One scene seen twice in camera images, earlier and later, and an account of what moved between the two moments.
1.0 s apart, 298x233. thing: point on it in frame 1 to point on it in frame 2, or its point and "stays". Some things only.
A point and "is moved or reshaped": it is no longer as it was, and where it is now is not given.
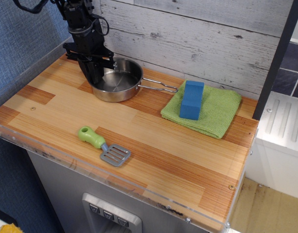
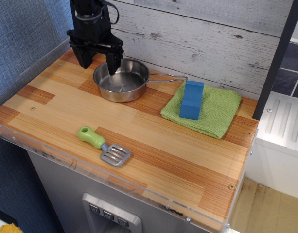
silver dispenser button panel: (104, 217) stays
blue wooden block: (192, 99) stays
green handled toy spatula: (114, 155) stays
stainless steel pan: (124, 82) is moved or reshaped
